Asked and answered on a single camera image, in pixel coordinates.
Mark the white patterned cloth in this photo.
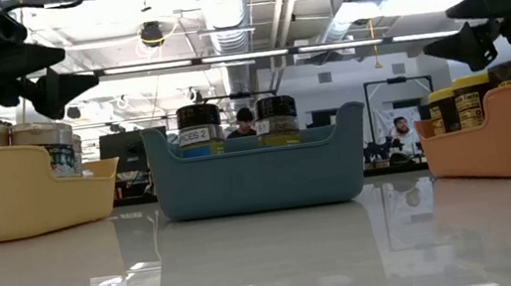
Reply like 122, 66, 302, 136
373, 103, 428, 162

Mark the dark blue plastic bin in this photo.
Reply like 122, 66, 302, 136
139, 97, 378, 229

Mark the black monitor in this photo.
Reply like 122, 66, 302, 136
96, 124, 174, 180

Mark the black-lid glass spice jar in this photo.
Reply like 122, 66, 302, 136
173, 100, 228, 162
251, 91, 303, 151

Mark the yellow hanging cable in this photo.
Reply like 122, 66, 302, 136
18, 101, 32, 125

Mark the yellow plastic bin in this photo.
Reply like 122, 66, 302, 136
0, 127, 130, 244

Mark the round black ceiling camera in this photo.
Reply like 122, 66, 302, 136
138, 19, 167, 50

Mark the person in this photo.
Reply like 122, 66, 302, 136
222, 104, 262, 141
383, 112, 425, 161

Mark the small round ceiling camera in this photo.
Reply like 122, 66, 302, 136
65, 103, 83, 122

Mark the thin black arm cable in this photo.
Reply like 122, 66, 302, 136
0, 0, 93, 19

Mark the yellow hanging pendant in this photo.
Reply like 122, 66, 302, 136
365, 18, 384, 72

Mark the long ceiling light bar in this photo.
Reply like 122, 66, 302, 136
200, 46, 290, 68
297, 35, 386, 56
102, 57, 195, 79
390, 26, 460, 47

